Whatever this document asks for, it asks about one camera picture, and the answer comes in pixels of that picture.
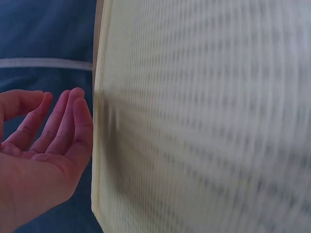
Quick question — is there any person's left hand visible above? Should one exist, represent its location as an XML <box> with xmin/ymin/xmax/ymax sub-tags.
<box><xmin>0</xmin><ymin>87</ymin><xmax>94</xmax><ymax>233</ymax></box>

